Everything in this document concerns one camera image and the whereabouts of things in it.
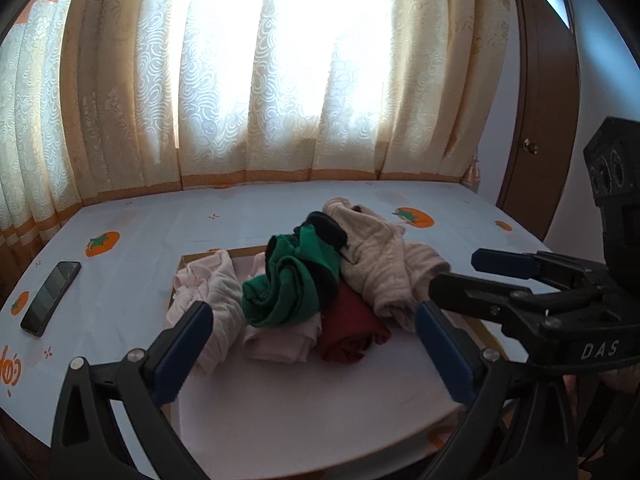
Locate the red underwear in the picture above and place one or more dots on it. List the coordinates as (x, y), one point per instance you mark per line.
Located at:
(349, 329)

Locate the pale pink underwear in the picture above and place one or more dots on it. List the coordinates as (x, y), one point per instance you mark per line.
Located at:
(213, 280)

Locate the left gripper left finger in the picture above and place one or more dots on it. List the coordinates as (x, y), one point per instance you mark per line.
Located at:
(155, 380)

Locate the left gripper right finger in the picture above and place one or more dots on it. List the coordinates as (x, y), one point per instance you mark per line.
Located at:
(481, 380)

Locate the beige orange patterned curtain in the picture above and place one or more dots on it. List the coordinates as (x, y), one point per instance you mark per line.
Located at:
(109, 99)

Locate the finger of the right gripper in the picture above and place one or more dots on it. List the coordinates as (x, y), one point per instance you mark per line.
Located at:
(474, 297)
(510, 264)

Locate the beige quilted underwear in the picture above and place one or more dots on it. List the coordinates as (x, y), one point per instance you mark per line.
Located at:
(391, 274)

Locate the brown wooden wardrobe door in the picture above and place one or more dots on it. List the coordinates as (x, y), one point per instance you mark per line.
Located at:
(546, 118)

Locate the black smartphone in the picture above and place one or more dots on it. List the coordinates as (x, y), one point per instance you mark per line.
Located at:
(48, 297)

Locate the light pink underwear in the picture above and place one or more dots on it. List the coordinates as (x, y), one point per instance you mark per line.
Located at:
(282, 334)

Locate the green black underwear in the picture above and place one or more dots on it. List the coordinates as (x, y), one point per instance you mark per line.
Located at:
(317, 243)

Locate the shallow gold cardboard box lid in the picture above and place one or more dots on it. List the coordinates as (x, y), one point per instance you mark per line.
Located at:
(254, 419)

